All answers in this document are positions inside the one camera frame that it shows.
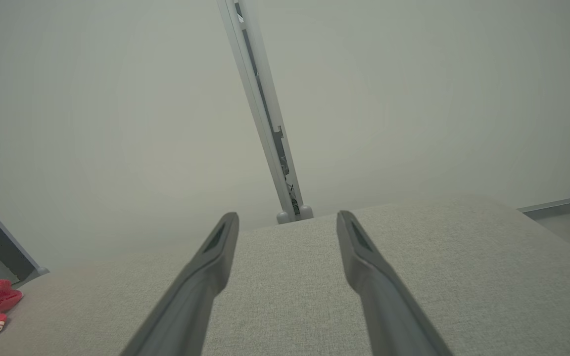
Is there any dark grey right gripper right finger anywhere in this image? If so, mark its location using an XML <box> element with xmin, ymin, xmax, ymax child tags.
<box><xmin>336</xmin><ymin>210</ymin><xmax>454</xmax><ymax>356</ymax></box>

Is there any grey partition post with feet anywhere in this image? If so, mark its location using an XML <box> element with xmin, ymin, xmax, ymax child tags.
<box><xmin>217</xmin><ymin>0</ymin><xmax>314</xmax><ymax>224</ymax></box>

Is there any grey metal floor rail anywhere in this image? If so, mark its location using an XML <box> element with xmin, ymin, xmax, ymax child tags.
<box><xmin>518</xmin><ymin>183</ymin><xmax>570</xmax><ymax>214</ymax></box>

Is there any grey partition frame edge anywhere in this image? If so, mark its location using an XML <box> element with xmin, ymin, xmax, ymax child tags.
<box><xmin>0</xmin><ymin>183</ymin><xmax>49</xmax><ymax>277</ymax></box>

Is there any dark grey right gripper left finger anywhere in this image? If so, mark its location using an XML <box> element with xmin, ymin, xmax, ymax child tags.
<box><xmin>119</xmin><ymin>213</ymin><xmax>239</xmax><ymax>356</ymax></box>

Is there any grey fabric covered table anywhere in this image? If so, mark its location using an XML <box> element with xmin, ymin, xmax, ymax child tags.
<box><xmin>0</xmin><ymin>195</ymin><xmax>570</xmax><ymax>356</ymax></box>

